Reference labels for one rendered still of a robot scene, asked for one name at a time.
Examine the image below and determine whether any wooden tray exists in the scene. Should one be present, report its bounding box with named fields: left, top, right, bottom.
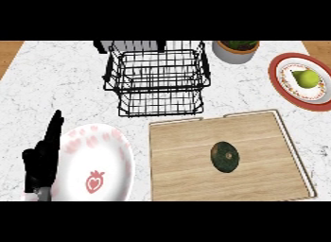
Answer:
left=147, top=109, right=317, bottom=202

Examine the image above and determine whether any grey pot with green plant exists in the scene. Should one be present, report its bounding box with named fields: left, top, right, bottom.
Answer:
left=210, top=41, right=261, bottom=65

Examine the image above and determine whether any green pear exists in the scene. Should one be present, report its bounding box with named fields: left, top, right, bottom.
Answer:
left=290, top=69, right=321, bottom=89

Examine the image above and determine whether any black wire tiered basket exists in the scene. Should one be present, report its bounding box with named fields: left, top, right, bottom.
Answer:
left=91, top=41, right=213, bottom=118

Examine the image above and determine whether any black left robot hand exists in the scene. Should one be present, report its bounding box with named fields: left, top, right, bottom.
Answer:
left=20, top=109, right=64, bottom=194

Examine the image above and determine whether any white plate with strawberry print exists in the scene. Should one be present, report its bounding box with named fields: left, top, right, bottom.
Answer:
left=18, top=123, right=136, bottom=202

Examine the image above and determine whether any dark green squash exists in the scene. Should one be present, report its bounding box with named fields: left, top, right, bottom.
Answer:
left=209, top=141, right=241, bottom=174

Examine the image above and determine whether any red rimmed white plate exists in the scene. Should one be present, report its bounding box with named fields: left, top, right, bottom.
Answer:
left=266, top=52, right=331, bottom=112

